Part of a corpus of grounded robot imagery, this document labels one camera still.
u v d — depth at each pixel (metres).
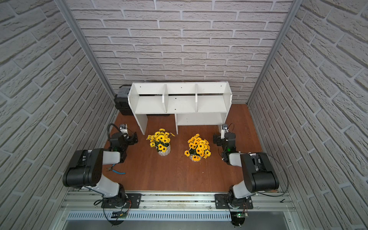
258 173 0.46
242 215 0.70
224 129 0.79
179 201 0.76
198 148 0.76
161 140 0.79
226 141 0.71
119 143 0.72
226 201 0.73
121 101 0.98
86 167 0.46
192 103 0.88
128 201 0.73
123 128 0.82
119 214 0.72
